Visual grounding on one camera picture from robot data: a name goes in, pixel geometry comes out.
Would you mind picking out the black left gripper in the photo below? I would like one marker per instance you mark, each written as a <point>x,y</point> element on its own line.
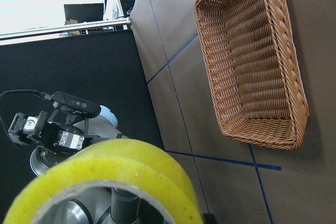
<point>62,139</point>

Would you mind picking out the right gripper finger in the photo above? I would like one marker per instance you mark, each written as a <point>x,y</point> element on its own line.
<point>209,218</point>

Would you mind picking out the yellow tape roll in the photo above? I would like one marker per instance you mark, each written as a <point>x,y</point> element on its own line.
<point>152,174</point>

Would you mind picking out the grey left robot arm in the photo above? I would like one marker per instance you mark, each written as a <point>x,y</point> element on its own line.
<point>73,193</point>

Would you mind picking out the brown wicker basket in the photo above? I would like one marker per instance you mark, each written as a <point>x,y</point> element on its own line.
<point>253,71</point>

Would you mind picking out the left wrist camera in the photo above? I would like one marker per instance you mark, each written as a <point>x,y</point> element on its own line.
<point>75,105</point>

